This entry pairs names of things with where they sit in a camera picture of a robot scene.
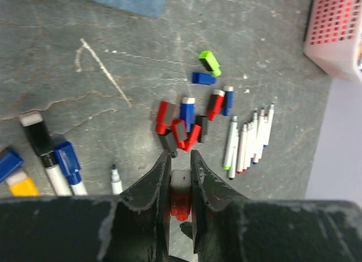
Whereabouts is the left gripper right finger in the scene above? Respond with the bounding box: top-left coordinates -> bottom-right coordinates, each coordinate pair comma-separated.
191,150 -> 361,261

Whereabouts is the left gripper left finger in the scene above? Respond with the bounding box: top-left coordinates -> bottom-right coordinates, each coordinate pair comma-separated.
1,152 -> 171,261

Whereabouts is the tilted blue cap marker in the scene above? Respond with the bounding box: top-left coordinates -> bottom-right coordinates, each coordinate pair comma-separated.
0,148 -> 24,182

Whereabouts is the black cap eraser marker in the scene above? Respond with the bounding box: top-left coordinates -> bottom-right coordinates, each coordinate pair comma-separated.
19,111 -> 72,196

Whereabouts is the white plastic basket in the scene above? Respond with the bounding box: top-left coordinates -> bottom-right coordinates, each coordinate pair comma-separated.
304,0 -> 361,83

